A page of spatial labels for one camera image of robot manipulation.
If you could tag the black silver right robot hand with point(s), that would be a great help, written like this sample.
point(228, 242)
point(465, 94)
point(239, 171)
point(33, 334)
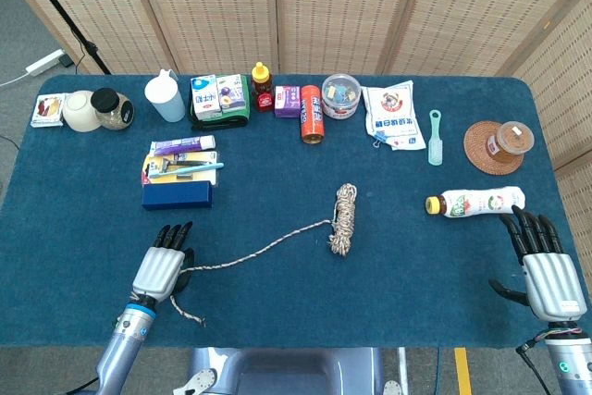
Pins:
point(552, 284)

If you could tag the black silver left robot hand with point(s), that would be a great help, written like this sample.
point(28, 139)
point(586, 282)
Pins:
point(157, 270)

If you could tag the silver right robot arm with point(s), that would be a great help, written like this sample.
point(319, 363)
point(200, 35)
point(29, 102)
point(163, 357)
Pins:
point(571, 362)

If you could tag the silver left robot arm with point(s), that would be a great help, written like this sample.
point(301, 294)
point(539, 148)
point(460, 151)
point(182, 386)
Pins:
point(122, 349)

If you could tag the dark blue rectangular box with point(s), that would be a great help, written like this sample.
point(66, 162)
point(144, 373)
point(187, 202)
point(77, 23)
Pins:
point(178, 196)

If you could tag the razor in yellow blister pack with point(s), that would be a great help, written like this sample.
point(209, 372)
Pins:
point(203, 178)

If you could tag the light blue toothbrush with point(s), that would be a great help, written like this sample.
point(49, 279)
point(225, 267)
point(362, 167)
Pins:
point(194, 168)

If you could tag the white drink bottle yellow cap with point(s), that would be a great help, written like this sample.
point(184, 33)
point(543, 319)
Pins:
point(476, 203)

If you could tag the purple toothpaste tube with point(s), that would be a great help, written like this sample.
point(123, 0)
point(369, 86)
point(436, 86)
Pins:
point(180, 145)

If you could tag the clear jar with brown contents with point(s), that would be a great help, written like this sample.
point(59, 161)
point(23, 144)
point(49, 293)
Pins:
point(509, 140)

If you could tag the woven rattan coaster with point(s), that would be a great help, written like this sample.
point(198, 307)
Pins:
point(476, 145)

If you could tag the glass jar with black lid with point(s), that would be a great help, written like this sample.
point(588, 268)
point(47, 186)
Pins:
point(115, 115)

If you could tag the blue grey robot torso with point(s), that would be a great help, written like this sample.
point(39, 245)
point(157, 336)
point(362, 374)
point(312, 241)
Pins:
point(287, 372)

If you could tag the light blue plastic cup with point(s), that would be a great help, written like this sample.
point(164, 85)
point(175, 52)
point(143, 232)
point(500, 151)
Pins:
point(166, 103)

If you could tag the white and blue milk carton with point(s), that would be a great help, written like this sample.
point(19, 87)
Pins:
point(205, 99)

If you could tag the white ceramic bowl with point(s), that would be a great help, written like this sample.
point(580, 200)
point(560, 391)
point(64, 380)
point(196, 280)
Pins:
point(78, 110)

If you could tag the mint green brush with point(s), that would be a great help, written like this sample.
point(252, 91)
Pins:
point(435, 145)

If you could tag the white and purple drink carton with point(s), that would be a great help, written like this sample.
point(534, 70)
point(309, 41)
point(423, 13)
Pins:
point(229, 94)

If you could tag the small white snack box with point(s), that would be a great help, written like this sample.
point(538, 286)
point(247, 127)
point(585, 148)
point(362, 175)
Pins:
point(48, 108)

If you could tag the honey bear bottle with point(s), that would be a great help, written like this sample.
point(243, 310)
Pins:
point(262, 90)

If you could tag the small purple box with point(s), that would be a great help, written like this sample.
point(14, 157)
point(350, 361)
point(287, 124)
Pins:
point(287, 101)

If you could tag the orange cylindrical can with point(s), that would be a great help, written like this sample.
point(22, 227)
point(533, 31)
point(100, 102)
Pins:
point(312, 117)

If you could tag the blue binder clip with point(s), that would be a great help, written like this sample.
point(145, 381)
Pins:
point(379, 137)

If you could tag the black power adapter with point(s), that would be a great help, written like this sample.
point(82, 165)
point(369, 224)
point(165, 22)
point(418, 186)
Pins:
point(67, 61)

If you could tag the white sugar bag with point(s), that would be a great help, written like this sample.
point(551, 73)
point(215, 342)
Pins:
point(393, 113)

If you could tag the white power strip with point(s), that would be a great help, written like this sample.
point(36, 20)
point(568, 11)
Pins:
point(44, 63)

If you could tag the clear round tub of clips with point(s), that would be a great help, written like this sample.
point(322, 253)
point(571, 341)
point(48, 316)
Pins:
point(341, 96)

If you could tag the bamboo folding screen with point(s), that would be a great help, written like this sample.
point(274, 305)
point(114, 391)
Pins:
point(324, 6)

